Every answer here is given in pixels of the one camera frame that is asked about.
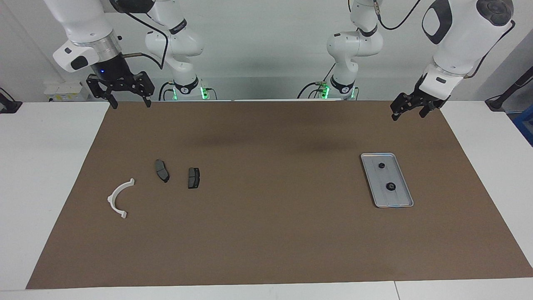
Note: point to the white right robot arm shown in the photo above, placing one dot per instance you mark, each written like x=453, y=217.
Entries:
x=87, y=21

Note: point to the white curved plastic bracket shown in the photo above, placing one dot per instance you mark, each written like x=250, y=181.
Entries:
x=111, y=201

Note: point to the blue storage bin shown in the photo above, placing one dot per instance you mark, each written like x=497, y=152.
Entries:
x=525, y=125

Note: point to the black clamp stand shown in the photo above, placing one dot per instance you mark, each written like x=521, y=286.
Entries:
x=8, y=106

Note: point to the dark grey tapered brake pad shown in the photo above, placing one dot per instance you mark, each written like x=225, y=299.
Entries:
x=161, y=171

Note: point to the silver metal tray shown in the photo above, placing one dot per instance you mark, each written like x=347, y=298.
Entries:
x=393, y=200

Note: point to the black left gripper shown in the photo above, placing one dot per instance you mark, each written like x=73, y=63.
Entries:
x=433, y=103

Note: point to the white wall power box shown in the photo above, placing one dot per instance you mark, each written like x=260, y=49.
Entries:
x=64, y=91

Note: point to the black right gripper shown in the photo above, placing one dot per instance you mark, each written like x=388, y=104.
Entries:
x=112, y=75

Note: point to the brown table mat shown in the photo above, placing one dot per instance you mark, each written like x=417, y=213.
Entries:
x=266, y=233

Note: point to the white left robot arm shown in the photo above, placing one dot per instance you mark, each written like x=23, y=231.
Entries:
x=458, y=33

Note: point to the dark grey rectangular brake pad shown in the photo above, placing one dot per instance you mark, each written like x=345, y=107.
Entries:
x=194, y=178

